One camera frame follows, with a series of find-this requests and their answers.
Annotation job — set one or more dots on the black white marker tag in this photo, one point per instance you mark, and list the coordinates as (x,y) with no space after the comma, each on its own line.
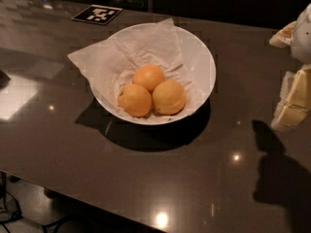
(97,14)

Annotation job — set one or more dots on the white bowl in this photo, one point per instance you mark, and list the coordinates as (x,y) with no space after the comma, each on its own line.
(202,65)

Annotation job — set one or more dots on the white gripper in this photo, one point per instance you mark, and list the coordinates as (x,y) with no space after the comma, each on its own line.
(301,38)

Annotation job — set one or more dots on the orange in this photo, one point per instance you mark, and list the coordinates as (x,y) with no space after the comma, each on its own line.
(169,98)
(149,76)
(135,99)

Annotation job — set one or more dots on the white paper napkin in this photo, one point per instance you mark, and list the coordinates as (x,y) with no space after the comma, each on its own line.
(129,54)

